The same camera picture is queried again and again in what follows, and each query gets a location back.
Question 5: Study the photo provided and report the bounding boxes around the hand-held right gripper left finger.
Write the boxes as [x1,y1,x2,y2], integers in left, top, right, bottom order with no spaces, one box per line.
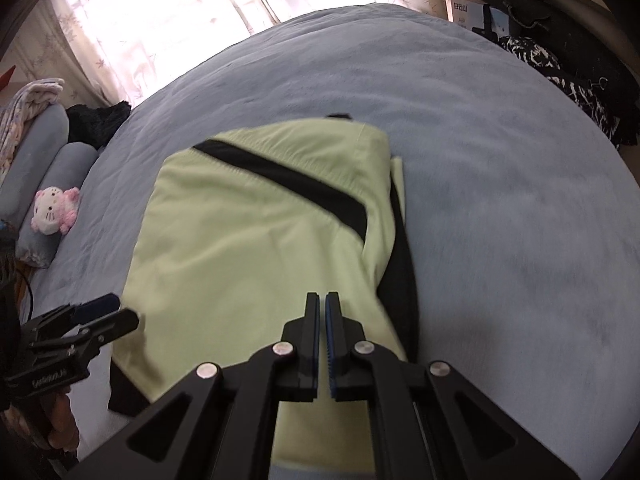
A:
[65,292,321,480]

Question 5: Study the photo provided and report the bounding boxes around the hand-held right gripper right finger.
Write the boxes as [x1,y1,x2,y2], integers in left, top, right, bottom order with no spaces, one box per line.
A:
[325,291,586,480]

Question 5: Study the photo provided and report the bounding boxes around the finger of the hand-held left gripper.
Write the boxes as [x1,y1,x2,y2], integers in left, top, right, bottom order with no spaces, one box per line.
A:
[75,308,141,358]
[70,294,122,328]

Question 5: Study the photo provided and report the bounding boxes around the green and black hooded jacket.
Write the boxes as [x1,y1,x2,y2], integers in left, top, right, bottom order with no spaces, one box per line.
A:
[107,112,418,476]

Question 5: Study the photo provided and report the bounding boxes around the person's left hand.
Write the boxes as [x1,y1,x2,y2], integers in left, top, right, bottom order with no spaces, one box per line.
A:
[27,390,81,463]

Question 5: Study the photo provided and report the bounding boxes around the pink white cat plush toy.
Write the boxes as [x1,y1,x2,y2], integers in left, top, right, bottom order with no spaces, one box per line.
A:
[31,186,81,237]

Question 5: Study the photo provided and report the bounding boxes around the rolled blue-grey quilt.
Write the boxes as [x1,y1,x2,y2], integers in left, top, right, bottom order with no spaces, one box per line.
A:
[0,105,69,228]
[15,142,99,269]

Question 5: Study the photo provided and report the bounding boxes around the black fluffy cloth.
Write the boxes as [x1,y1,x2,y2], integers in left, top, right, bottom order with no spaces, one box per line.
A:
[66,101,132,150]

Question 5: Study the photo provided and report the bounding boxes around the blue-grey fleece bed blanket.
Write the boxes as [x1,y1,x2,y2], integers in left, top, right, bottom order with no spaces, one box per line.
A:
[15,2,640,480]

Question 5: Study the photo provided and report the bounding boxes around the white purple patterned blanket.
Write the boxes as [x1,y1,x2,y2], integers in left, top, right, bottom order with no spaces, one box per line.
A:
[0,77,66,181]

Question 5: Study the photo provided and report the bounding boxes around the black white patterned cloth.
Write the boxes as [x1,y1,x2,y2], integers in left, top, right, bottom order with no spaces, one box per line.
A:
[500,35,640,146]

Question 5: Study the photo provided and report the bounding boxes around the white blue cardboard box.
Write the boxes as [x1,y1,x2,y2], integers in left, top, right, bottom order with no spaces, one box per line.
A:
[450,0,511,36]

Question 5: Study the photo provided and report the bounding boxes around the black cable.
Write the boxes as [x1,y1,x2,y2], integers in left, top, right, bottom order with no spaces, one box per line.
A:
[14,269,35,322]

